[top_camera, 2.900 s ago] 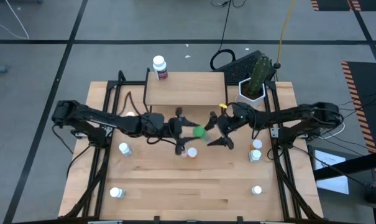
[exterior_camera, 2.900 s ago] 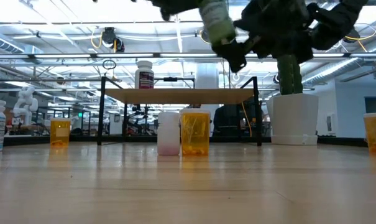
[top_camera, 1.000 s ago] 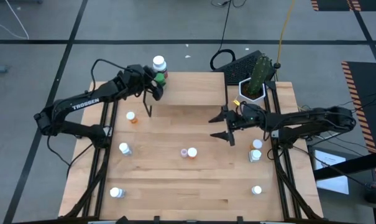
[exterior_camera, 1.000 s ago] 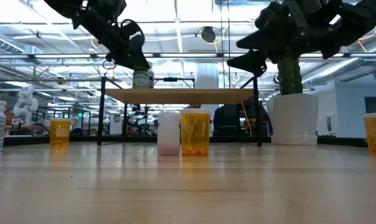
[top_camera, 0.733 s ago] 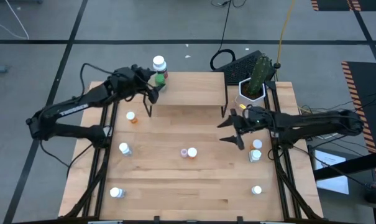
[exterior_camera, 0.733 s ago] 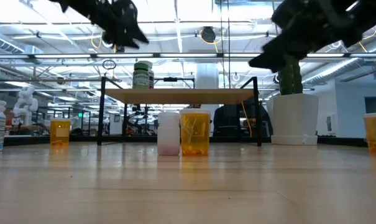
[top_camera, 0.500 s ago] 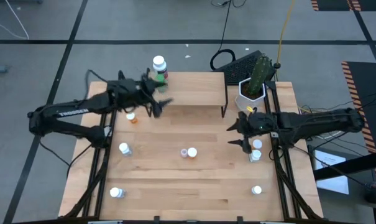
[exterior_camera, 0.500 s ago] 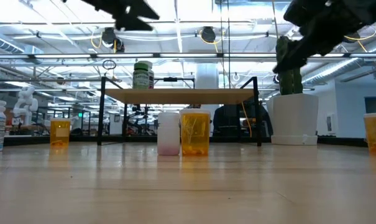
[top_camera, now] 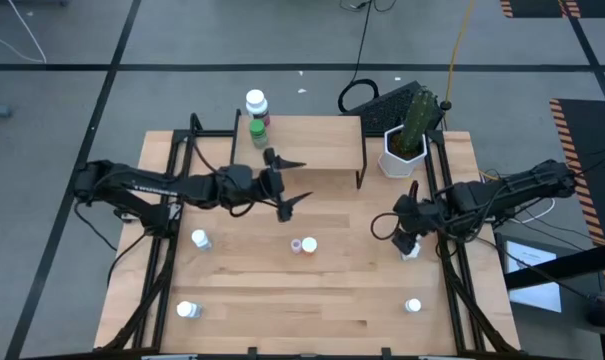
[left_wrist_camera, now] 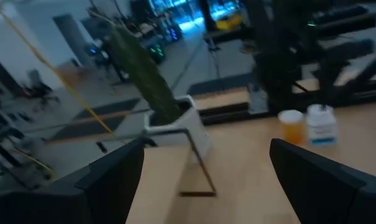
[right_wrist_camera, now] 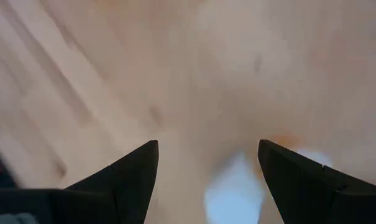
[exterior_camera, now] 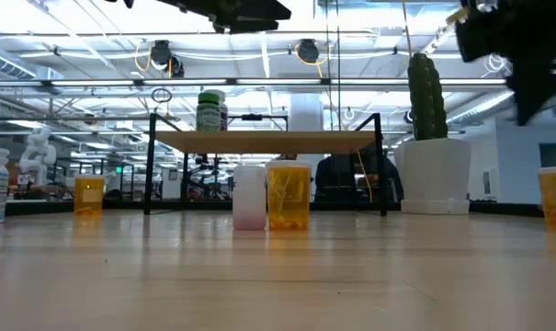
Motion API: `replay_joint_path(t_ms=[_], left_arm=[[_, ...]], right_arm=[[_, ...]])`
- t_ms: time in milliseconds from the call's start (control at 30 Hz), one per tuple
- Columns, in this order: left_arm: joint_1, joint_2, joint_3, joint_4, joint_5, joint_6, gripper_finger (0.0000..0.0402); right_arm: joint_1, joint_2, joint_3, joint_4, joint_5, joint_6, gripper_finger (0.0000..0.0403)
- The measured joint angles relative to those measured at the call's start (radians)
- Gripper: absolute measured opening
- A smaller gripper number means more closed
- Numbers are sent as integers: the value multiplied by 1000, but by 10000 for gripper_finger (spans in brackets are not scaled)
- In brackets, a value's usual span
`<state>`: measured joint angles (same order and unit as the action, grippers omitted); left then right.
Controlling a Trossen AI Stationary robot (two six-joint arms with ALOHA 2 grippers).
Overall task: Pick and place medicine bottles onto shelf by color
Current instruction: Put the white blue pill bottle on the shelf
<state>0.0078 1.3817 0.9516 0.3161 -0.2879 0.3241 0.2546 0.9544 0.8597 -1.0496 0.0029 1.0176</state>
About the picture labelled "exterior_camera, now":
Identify white frosted plastic bottle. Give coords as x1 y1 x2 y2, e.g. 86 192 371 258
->
232 165 267 232

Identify white wall dispenser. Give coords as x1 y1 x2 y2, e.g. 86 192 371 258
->
482 166 499 200

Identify wooden shelf black metal frame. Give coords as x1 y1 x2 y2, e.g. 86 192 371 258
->
142 112 390 218

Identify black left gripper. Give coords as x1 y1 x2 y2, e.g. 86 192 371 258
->
157 0 293 36

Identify black aluminium rig frame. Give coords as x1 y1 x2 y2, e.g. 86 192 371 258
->
4 198 546 219

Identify green cactus in white pot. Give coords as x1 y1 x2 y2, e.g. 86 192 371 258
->
392 51 473 216

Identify green caffeine bottle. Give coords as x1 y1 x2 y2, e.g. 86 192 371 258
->
195 91 221 133

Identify black ceiling cable reel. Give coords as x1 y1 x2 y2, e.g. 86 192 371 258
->
169 54 186 79
296 38 321 64
148 39 174 66

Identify orange pill bottle white cap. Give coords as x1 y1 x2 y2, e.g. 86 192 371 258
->
265 159 312 232
73 174 106 217
537 165 556 228

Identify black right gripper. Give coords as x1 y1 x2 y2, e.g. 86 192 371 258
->
454 0 556 127

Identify white bottle maroon label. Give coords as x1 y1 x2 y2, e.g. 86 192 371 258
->
211 88 229 132

